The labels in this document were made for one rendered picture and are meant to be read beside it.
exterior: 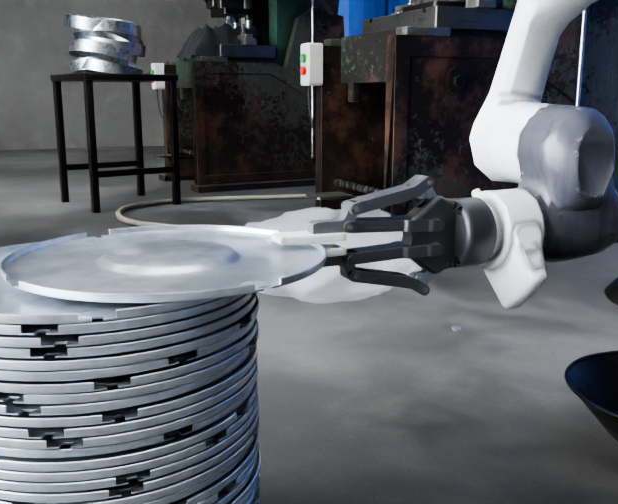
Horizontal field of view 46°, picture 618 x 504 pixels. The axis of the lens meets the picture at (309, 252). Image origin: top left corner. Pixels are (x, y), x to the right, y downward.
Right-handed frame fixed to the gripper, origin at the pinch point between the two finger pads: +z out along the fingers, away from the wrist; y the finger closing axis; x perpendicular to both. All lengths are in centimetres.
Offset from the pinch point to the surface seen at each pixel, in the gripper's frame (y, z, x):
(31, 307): -1.1, 26.4, 9.2
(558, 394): -31, -50, -18
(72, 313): -0.5, 23.8, 14.1
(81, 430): -9.3, 23.8, 14.2
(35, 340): -2.3, 26.4, 13.5
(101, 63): 28, -12, -252
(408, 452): -31.5, -18.8, -10.9
